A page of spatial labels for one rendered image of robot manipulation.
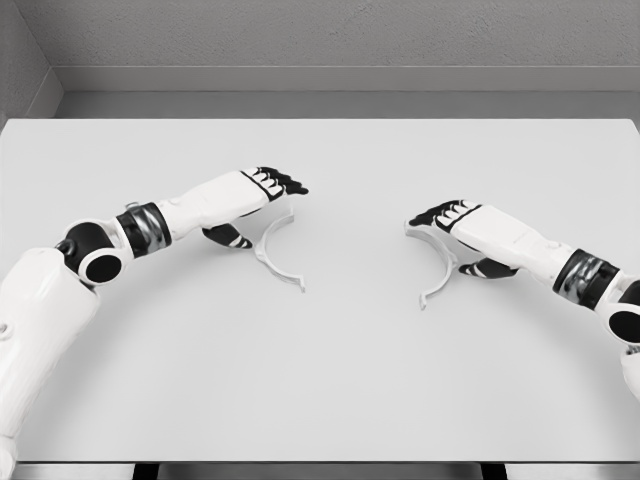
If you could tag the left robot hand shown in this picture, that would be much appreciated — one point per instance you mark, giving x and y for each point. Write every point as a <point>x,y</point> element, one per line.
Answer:
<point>235,192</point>

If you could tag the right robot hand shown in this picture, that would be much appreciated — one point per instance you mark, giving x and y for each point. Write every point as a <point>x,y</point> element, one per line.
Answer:
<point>480,225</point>

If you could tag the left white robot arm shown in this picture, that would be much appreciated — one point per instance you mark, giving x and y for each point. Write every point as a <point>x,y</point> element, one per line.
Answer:
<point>75,280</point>

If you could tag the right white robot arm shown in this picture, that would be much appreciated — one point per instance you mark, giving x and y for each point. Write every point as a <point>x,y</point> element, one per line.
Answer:
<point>575,280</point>

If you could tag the thin white pipe clamp half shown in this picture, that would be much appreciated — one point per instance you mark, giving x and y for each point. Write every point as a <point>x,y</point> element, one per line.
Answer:
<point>442,272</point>
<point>272,260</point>

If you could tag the wide white table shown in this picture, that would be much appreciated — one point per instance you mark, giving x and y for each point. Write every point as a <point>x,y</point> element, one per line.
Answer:
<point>320,280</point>

